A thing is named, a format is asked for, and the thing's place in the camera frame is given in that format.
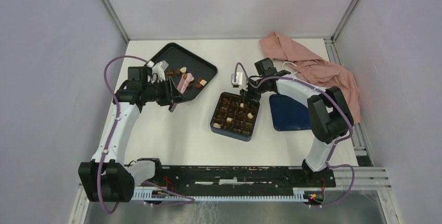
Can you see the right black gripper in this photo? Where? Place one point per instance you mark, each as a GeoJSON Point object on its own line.
{"type": "Point", "coordinates": [248, 96]}

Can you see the pink cat paw tongs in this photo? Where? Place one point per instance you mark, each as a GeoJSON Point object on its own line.
{"type": "Point", "coordinates": [186, 78]}

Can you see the pink cloth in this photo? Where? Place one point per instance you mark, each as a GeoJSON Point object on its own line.
{"type": "Point", "coordinates": [313, 69]}

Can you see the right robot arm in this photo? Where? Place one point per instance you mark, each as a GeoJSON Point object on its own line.
{"type": "Point", "coordinates": [330, 118]}

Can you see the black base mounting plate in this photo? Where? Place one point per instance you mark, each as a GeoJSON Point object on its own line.
{"type": "Point", "coordinates": [239, 180]}

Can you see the blue chocolate box with insert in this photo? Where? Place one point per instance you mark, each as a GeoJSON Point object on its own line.
{"type": "Point", "coordinates": [241, 128]}

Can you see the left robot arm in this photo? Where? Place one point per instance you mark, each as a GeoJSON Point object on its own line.
{"type": "Point", "coordinates": [105, 178]}

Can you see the black plastic tray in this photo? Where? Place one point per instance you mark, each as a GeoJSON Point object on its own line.
{"type": "Point", "coordinates": [178, 57]}

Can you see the white slotted cable duct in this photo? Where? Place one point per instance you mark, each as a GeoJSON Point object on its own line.
{"type": "Point", "coordinates": [152, 195]}

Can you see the white oval chocolate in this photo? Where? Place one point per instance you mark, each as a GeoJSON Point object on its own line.
{"type": "Point", "coordinates": [216, 125]}

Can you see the blue box lid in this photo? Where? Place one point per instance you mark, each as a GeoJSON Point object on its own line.
{"type": "Point", "coordinates": [288, 114]}

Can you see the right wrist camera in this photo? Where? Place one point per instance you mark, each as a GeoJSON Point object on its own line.
{"type": "Point", "coordinates": [238, 80]}

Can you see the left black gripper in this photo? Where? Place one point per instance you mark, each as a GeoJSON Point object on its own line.
{"type": "Point", "coordinates": [172, 96]}

